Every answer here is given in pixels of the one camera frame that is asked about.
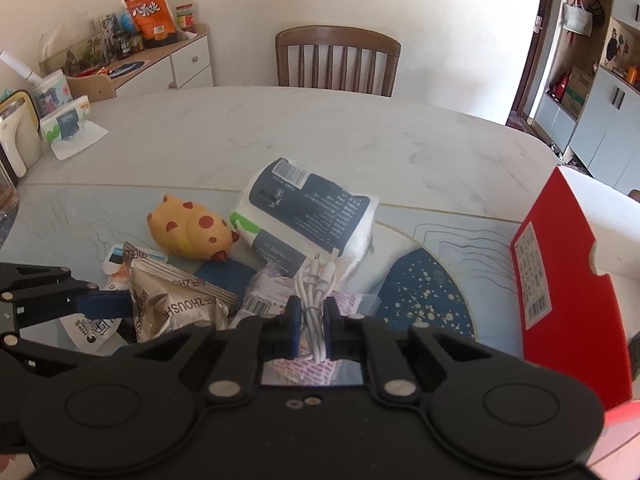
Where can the white countertop appliance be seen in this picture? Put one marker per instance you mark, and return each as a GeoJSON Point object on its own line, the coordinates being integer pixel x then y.
{"type": "Point", "coordinates": [17, 135]}

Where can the red lid jar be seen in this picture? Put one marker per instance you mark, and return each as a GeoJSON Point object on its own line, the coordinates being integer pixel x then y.
{"type": "Point", "coordinates": [185, 17]}

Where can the white sideboard cabinet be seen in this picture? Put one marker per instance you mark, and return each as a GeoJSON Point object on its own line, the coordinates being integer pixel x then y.
{"type": "Point", "coordinates": [190, 67]}

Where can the dark blue packet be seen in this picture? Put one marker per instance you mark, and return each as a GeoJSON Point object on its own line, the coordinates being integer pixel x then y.
{"type": "Point", "coordinates": [220, 275]}

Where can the wooden chair curved back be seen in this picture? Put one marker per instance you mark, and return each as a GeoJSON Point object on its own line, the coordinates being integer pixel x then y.
{"type": "Point", "coordinates": [634, 194]}

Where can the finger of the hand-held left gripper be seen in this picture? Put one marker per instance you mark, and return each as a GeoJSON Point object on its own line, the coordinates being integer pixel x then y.
{"type": "Point", "coordinates": [45, 352]}
{"type": "Point", "coordinates": [100, 305]}

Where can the orange snack bag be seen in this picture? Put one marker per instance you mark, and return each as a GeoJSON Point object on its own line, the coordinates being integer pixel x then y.
{"type": "Point", "coordinates": [150, 12]}

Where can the wooden chair with slats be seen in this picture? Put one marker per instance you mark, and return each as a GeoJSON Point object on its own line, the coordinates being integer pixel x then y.
{"type": "Point", "coordinates": [335, 60]}

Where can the white marble desktop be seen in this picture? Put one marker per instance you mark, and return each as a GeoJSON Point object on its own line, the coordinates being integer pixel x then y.
{"type": "Point", "coordinates": [300, 125]}

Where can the orange bottle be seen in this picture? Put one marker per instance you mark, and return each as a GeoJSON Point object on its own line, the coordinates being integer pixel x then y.
{"type": "Point", "coordinates": [634, 74]}

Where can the small wooden rack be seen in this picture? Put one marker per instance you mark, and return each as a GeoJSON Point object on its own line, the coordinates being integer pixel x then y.
{"type": "Point", "coordinates": [92, 87]}

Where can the patterned rug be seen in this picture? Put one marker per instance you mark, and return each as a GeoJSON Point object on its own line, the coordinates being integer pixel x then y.
{"type": "Point", "coordinates": [517, 122]}

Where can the hanging tote bag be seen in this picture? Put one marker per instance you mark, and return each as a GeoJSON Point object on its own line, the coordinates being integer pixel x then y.
{"type": "Point", "coordinates": [576, 17]}

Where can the green white tissue pack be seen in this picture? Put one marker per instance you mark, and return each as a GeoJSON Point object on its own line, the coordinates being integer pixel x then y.
{"type": "Point", "coordinates": [65, 125]}

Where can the dark sneakers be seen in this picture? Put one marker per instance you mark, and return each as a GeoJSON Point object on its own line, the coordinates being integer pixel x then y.
{"type": "Point", "coordinates": [557, 151]}

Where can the floral box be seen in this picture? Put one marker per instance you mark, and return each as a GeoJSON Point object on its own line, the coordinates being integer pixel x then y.
{"type": "Point", "coordinates": [50, 92]}

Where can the yellow spotted toy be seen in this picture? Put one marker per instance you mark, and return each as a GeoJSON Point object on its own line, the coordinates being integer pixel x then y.
{"type": "Point", "coordinates": [190, 225]}

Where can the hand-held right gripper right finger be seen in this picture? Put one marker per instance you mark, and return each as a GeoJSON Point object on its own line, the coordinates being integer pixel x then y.
{"type": "Point", "coordinates": [330, 321]}

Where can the blue patterned table mat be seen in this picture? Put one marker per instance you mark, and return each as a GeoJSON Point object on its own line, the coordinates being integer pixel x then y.
{"type": "Point", "coordinates": [425, 280]}

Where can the dark glass jar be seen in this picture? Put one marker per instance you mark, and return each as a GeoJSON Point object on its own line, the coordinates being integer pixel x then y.
{"type": "Point", "coordinates": [127, 44]}

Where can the clear plastic snack bag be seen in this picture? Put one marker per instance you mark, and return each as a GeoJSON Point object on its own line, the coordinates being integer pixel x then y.
{"type": "Point", "coordinates": [165, 305]}

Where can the white paper roll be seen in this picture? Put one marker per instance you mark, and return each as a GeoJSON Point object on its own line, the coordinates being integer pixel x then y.
{"type": "Point", "coordinates": [20, 67]}

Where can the hanging dark bag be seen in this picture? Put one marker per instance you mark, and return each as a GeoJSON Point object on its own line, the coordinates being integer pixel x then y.
{"type": "Point", "coordinates": [596, 12]}

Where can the red cardboard box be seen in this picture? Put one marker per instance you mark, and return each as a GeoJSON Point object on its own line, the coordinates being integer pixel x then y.
{"type": "Point", "coordinates": [565, 310]}

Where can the white tissue pack dark label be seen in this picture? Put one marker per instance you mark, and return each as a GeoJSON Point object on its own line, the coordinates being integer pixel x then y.
{"type": "Point", "coordinates": [310, 200]}

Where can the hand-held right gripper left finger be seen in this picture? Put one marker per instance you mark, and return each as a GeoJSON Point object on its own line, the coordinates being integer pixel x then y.
{"type": "Point", "coordinates": [292, 322]}

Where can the grey wall cabinet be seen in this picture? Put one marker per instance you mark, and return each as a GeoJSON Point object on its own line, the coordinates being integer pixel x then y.
{"type": "Point", "coordinates": [610, 120]}

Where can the patterned plant bag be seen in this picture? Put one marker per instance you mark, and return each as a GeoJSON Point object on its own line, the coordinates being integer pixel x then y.
{"type": "Point", "coordinates": [106, 35]}

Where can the red bag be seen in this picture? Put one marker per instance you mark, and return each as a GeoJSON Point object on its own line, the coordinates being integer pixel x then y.
{"type": "Point", "coordinates": [561, 85]}

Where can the round blue pad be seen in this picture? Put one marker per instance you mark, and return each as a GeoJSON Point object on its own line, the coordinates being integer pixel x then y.
{"type": "Point", "coordinates": [127, 68]}

